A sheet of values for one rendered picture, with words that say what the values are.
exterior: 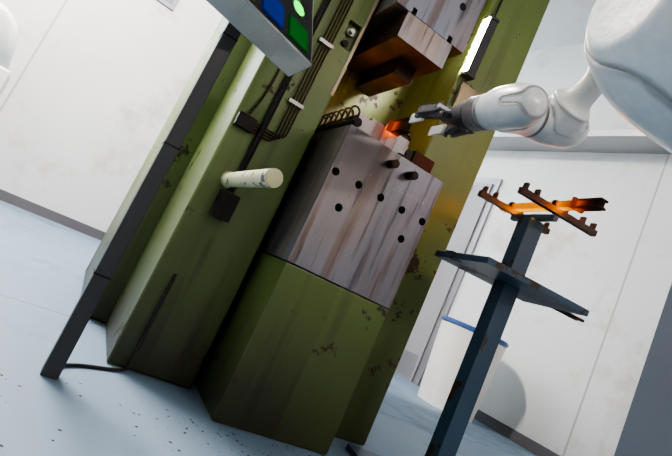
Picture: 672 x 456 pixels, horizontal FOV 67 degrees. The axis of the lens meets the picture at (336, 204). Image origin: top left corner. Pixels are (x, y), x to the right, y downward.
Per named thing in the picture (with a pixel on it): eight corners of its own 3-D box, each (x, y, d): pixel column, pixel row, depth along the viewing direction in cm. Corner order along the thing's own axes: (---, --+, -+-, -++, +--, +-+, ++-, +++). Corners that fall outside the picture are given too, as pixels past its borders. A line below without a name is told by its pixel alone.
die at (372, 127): (400, 162, 164) (410, 139, 166) (351, 131, 156) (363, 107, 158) (344, 166, 202) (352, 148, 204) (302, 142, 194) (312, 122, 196)
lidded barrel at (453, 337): (492, 431, 384) (522, 350, 395) (449, 417, 356) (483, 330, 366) (439, 400, 431) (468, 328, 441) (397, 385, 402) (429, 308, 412)
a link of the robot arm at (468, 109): (494, 137, 125) (478, 139, 130) (507, 105, 126) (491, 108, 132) (469, 118, 121) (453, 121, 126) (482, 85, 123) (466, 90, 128)
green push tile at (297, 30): (307, 52, 132) (308, 31, 135) (290, 34, 126) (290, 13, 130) (302, 55, 133) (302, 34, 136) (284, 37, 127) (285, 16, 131)
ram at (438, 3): (480, 67, 177) (520, -27, 183) (397, 1, 162) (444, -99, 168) (413, 88, 215) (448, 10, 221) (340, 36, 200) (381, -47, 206)
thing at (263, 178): (279, 193, 115) (289, 173, 115) (259, 182, 112) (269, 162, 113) (233, 191, 154) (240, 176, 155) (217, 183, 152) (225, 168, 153)
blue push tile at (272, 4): (283, 27, 125) (284, 6, 128) (263, 7, 119) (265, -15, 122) (277, 31, 125) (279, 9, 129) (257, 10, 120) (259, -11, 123)
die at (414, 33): (442, 69, 170) (452, 45, 171) (397, 35, 162) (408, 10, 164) (379, 90, 208) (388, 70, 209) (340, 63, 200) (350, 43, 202)
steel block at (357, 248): (389, 309, 157) (444, 182, 164) (287, 260, 142) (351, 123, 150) (319, 279, 208) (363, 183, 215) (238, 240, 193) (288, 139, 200)
